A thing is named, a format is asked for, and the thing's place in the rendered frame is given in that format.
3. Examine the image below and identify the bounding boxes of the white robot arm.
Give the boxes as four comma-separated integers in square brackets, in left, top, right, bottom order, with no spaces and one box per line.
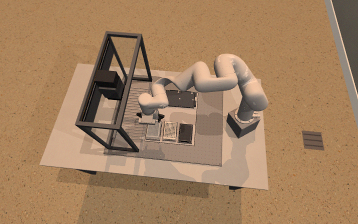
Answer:
[138,53,269,125]

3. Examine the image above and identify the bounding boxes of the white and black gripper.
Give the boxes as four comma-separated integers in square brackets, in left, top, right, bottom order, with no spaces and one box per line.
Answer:
[136,109,165,123]

